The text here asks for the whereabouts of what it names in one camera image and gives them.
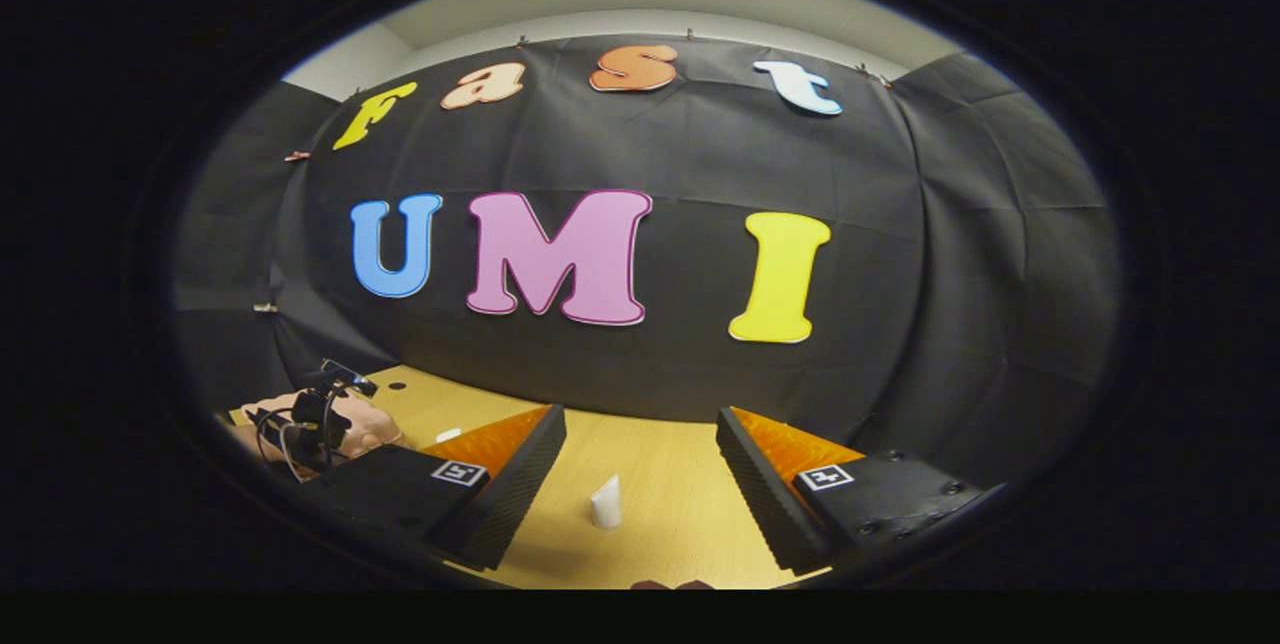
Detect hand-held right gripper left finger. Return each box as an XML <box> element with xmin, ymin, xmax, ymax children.
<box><xmin>300</xmin><ymin>404</ymin><xmax>568</xmax><ymax>572</ymax></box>

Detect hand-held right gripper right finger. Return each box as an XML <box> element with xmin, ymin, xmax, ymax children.
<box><xmin>714</xmin><ymin>406</ymin><xmax>1006</xmax><ymax>575</ymax></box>

